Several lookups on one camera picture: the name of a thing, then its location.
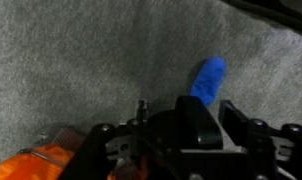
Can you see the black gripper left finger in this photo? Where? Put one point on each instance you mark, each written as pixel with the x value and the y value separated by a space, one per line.
pixel 142 111

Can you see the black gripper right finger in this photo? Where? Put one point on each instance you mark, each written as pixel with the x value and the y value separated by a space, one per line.
pixel 234 121

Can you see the small blue oval object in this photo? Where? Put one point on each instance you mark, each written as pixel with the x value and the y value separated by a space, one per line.
pixel 207 80

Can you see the grey table cloth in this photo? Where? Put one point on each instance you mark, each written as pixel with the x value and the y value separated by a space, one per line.
pixel 91 60

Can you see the black robot mounting stand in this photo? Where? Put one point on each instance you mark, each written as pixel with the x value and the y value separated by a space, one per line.
pixel 277 14

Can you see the orange cloth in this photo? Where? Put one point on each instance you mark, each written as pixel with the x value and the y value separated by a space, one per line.
pixel 24 165

